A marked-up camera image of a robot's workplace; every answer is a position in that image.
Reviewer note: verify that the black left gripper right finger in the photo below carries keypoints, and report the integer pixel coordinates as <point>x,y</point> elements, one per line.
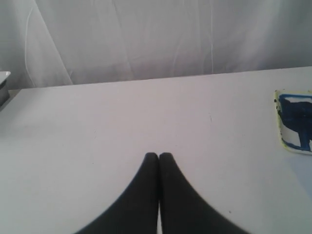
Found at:
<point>182,209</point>

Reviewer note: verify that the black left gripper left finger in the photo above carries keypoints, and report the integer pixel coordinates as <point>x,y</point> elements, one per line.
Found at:
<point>136,209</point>

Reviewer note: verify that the white paint tray blue paint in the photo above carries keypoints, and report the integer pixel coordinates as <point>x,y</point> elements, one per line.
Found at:
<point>294,120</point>

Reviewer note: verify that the white backdrop curtain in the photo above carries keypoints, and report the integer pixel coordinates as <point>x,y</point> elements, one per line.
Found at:
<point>64,42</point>

